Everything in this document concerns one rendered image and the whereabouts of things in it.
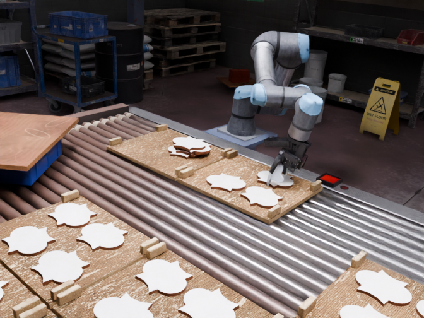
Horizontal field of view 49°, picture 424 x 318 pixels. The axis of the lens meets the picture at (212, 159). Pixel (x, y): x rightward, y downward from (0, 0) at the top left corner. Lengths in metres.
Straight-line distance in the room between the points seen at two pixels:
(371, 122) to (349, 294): 4.16
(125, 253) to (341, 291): 0.57
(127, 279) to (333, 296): 0.51
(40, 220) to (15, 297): 0.35
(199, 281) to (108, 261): 0.25
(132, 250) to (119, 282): 0.14
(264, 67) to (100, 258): 0.91
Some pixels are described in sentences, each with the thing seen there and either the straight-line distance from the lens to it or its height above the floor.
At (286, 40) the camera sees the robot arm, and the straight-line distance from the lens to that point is 1.98.
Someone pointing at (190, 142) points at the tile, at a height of 0.98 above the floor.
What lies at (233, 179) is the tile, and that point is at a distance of 1.72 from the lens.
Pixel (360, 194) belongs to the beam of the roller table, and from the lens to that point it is 1.83.
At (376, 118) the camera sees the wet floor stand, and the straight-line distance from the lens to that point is 5.30.
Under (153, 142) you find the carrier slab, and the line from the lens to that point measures 2.05.
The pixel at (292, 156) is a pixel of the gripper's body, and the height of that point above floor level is 1.07.
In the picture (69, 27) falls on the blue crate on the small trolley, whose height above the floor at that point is 0.95.
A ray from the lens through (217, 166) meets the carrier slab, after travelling 1.84.
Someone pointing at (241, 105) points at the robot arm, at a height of 1.03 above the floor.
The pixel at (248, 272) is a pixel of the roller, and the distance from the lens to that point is 1.29.
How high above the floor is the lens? 1.69
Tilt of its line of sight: 23 degrees down
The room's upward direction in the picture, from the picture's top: 4 degrees clockwise
